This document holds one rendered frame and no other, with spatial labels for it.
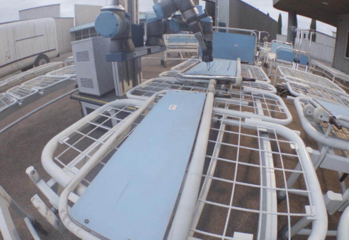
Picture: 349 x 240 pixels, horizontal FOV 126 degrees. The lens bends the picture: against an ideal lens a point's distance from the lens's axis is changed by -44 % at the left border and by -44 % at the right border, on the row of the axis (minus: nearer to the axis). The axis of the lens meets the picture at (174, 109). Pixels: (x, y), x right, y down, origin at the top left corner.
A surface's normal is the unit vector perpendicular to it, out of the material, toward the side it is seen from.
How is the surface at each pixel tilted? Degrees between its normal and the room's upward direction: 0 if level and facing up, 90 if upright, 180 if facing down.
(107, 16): 95
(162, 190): 1
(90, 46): 90
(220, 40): 90
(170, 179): 1
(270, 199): 0
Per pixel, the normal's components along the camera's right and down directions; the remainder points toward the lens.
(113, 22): 0.00, 0.52
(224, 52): -0.37, 0.43
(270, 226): 0.00, -0.89
